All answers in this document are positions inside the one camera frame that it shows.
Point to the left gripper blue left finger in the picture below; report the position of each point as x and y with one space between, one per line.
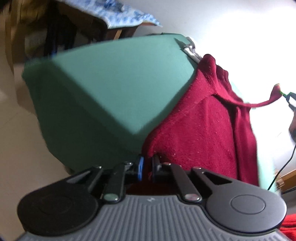
114 191

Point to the brown wooden furniture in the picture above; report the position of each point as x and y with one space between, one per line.
60 22

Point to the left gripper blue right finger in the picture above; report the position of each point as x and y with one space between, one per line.
177 178

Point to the dark red knit sweater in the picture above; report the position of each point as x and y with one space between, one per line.
209 128

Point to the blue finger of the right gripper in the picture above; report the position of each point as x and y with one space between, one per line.
289 96

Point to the green table mat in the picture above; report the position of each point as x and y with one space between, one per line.
96 104

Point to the blue white patterned cloth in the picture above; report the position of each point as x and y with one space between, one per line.
114 13

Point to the white crumpled cloth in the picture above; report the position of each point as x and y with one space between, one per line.
190 50

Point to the red cloth at bottom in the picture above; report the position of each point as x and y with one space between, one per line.
288 227

